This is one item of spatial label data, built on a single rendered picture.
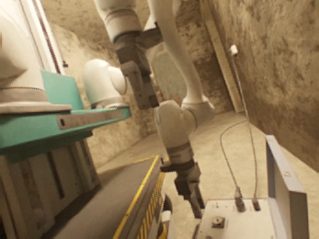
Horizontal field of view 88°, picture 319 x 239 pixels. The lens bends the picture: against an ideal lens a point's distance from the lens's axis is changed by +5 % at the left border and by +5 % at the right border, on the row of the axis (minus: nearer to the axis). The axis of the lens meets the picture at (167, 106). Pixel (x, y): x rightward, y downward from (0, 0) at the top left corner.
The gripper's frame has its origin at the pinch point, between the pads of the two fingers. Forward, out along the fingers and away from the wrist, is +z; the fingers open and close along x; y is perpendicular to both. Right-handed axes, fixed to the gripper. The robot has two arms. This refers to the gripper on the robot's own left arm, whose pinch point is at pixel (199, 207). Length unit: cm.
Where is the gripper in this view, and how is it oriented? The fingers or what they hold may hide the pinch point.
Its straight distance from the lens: 66.9
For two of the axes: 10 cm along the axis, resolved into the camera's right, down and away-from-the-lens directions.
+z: 3.2, 9.5, -0.2
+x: 4.3, -1.2, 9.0
